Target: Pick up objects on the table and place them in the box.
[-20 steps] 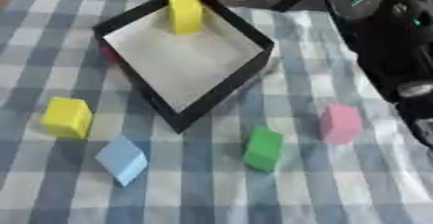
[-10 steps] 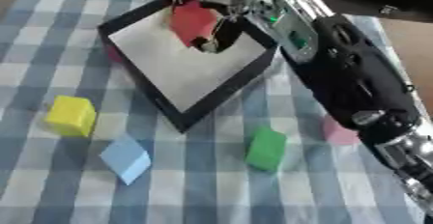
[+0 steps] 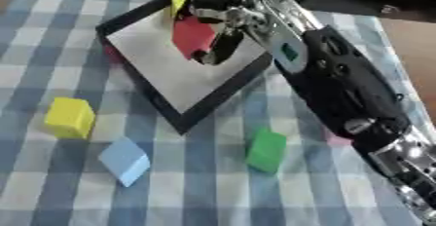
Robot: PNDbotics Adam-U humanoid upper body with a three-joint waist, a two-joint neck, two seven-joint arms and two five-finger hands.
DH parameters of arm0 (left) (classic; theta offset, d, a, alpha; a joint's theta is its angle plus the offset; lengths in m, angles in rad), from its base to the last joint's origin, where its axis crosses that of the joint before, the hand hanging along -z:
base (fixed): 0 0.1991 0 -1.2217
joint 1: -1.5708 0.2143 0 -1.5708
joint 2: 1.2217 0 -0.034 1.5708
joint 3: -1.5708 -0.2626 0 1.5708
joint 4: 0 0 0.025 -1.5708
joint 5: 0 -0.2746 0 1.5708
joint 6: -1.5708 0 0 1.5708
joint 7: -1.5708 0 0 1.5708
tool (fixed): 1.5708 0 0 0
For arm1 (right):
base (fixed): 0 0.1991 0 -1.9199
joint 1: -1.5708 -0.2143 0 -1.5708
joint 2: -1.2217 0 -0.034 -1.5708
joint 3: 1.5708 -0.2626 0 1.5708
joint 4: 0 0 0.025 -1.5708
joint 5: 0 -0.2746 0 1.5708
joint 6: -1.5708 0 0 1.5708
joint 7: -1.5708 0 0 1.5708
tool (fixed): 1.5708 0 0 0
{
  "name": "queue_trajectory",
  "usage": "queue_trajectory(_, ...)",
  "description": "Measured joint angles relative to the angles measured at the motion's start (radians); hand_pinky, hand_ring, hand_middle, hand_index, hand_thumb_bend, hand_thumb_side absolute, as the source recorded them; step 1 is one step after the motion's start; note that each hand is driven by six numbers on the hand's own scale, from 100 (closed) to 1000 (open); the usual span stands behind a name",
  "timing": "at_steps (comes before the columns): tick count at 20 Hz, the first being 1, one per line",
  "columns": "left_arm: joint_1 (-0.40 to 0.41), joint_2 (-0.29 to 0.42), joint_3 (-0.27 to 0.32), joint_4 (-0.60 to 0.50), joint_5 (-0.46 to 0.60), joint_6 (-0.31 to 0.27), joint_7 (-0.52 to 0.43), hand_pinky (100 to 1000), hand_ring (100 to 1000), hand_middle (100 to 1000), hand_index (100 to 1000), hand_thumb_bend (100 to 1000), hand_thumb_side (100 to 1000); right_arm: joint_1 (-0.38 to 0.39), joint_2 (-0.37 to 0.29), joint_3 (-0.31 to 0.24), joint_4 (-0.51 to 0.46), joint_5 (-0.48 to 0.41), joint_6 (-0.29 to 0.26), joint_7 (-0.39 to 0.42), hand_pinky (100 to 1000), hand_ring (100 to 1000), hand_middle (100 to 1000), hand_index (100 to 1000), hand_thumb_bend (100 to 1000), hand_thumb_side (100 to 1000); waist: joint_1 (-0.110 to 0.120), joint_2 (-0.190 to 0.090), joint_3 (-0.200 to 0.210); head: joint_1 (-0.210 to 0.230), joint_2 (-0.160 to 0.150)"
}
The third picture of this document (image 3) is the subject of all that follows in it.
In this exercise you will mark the black box with white inside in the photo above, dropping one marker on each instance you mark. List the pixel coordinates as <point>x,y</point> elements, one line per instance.
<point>176,70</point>

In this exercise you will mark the red block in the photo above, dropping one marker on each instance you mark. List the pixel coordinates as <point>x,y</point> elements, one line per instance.
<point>192,36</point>

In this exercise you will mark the green block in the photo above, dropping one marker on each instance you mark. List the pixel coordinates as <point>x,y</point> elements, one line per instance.
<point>266,150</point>

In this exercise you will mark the silver and black right robot arm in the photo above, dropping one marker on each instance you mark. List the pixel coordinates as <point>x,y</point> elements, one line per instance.
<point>335,70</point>

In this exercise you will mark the light blue block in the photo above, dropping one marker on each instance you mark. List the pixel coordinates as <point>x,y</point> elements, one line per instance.
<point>125,161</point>

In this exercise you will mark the yellow cube block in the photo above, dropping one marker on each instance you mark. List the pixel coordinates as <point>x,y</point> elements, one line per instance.
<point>69,118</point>

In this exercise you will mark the yellow triangular block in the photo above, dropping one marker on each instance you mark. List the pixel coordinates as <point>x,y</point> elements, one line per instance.
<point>179,2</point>

